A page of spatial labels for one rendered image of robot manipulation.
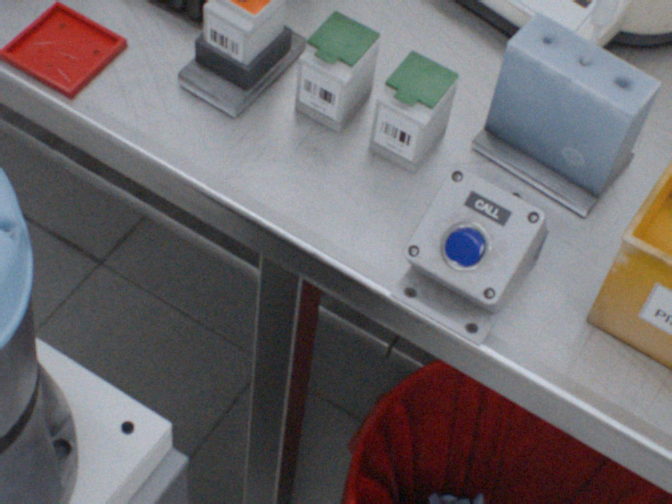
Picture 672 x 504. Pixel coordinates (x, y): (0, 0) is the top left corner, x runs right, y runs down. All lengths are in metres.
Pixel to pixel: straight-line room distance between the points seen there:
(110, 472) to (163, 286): 1.16
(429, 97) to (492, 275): 0.14
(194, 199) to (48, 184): 1.12
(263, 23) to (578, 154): 0.24
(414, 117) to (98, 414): 0.30
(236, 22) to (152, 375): 0.98
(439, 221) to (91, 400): 0.25
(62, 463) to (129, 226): 1.26
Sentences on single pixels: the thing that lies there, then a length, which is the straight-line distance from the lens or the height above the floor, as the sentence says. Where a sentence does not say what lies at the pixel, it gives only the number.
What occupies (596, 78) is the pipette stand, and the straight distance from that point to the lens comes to 0.87.
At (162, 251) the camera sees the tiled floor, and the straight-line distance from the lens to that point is 1.93.
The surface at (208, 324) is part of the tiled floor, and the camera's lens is 1.85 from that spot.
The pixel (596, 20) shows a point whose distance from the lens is 0.84.
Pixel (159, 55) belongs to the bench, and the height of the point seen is 0.87.
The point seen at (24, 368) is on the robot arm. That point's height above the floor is 1.04.
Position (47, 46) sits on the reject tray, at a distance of 0.99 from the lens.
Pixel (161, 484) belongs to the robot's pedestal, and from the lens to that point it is 0.78.
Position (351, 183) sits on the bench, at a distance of 0.90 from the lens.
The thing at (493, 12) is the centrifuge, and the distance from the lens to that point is 1.02.
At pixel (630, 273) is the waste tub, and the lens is 0.81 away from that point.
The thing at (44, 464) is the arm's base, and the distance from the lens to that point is 0.69.
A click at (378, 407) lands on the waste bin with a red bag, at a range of 1.30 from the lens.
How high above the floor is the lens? 1.58
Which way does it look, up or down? 55 degrees down
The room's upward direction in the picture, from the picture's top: 9 degrees clockwise
